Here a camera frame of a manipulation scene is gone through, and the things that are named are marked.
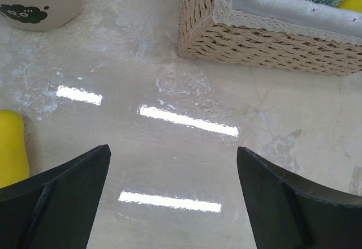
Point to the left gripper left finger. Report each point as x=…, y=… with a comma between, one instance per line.
x=56, y=208

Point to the wicker basket with liner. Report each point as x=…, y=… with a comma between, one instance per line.
x=294, y=35

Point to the yellow mango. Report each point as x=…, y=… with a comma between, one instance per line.
x=14, y=160

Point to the yellow bananas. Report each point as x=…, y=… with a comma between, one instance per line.
x=352, y=5

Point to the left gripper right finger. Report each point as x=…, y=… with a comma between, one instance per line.
x=287, y=210

